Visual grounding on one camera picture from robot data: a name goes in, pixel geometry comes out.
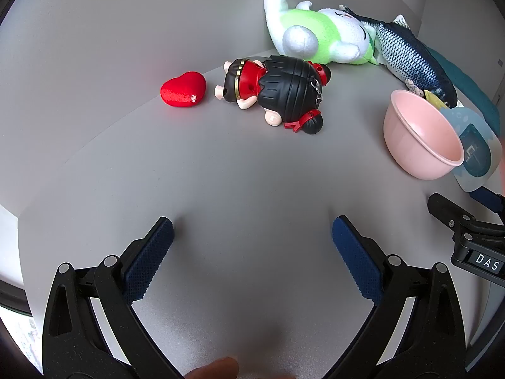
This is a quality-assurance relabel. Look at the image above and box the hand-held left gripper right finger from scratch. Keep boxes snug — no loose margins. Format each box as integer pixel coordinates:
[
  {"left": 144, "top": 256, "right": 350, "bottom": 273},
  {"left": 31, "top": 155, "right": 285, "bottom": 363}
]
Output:
[{"left": 321, "top": 215, "right": 468, "bottom": 379}]

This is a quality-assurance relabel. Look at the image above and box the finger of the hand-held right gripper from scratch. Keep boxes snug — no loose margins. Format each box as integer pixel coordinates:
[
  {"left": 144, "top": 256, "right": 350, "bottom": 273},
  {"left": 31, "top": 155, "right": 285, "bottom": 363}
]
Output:
[
  {"left": 427, "top": 193, "right": 505, "bottom": 246},
  {"left": 469, "top": 187, "right": 505, "bottom": 219}
]

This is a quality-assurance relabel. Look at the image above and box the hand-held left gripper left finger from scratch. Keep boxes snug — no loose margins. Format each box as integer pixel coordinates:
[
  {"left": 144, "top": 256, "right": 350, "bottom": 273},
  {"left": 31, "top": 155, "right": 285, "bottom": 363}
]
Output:
[{"left": 41, "top": 216, "right": 187, "bottom": 379}]

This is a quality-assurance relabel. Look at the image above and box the light blue packet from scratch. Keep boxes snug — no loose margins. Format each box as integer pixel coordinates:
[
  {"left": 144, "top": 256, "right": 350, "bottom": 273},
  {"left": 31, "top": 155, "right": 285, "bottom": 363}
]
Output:
[{"left": 440, "top": 106, "right": 501, "bottom": 192}]

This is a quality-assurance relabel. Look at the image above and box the pink bowl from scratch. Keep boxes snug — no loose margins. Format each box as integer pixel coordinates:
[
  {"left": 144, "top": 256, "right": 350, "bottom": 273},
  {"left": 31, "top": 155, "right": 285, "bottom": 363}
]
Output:
[{"left": 383, "top": 89, "right": 465, "bottom": 179}]

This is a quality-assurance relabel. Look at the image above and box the yellow paper tag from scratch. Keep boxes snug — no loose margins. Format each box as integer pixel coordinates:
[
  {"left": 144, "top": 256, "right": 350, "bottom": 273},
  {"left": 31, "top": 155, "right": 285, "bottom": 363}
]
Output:
[{"left": 424, "top": 90, "right": 451, "bottom": 110}]

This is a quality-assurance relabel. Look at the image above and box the teal pillow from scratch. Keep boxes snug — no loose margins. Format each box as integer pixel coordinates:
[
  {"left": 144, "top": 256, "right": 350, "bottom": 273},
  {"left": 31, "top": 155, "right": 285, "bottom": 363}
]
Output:
[{"left": 426, "top": 45, "right": 502, "bottom": 135}]

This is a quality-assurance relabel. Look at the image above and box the blue fish plush toy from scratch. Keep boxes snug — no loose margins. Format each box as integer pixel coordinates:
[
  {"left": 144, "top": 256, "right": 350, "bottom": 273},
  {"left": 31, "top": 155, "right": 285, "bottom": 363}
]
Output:
[{"left": 338, "top": 4, "right": 458, "bottom": 107}]

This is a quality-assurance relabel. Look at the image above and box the red heart plush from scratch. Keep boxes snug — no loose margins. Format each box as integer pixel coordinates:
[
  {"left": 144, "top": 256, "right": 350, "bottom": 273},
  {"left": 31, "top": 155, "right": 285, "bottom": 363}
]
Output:
[{"left": 160, "top": 71, "right": 208, "bottom": 108}]

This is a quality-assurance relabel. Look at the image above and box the black-haired doll figure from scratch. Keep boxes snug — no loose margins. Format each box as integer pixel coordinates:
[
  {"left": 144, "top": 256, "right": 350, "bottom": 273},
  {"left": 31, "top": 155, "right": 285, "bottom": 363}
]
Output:
[{"left": 214, "top": 56, "right": 333, "bottom": 135}]

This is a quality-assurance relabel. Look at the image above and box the white and green plush toy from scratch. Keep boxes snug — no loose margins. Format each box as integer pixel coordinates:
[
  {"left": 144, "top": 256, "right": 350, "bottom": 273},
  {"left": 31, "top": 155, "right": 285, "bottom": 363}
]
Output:
[{"left": 264, "top": 0, "right": 379, "bottom": 66}]

